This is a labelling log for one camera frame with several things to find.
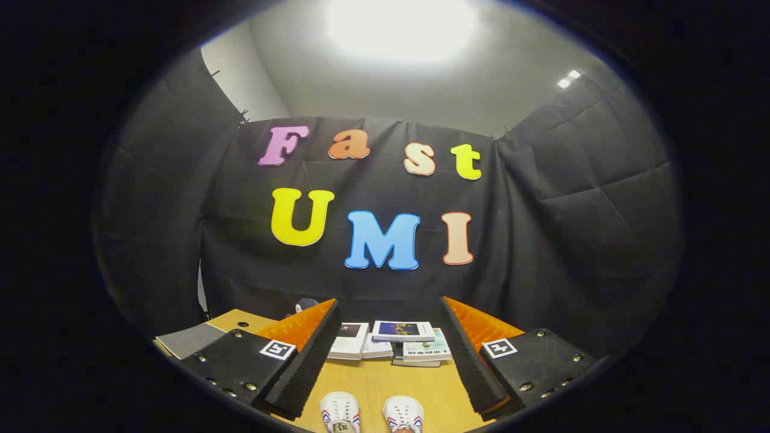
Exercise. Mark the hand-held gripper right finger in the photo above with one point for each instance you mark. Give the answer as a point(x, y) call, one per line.
point(475, 367)

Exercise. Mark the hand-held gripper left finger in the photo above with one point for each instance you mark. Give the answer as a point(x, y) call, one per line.
point(307, 367)

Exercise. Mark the white canvas shoe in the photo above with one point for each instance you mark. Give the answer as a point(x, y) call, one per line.
point(340, 412)
point(403, 414)

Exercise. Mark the grey fabric storage box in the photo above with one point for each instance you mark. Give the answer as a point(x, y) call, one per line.
point(189, 341)

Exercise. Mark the book with teal landscape cover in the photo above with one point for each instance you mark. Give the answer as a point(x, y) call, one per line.
point(430, 350)

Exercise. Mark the dark covered book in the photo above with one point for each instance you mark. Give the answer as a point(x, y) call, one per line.
point(415, 364)

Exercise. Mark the penguin plush toy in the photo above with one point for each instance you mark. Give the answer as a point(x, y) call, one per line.
point(307, 304)

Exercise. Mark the plain white book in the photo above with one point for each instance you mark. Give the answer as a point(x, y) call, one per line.
point(378, 350)

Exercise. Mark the book with blue picture cover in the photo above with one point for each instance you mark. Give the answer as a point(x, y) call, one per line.
point(402, 329)

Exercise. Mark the black backdrop cloth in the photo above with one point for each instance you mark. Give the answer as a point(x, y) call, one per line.
point(541, 240)

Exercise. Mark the large ceiling light panel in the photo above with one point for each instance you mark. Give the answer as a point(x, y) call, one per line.
point(400, 27)

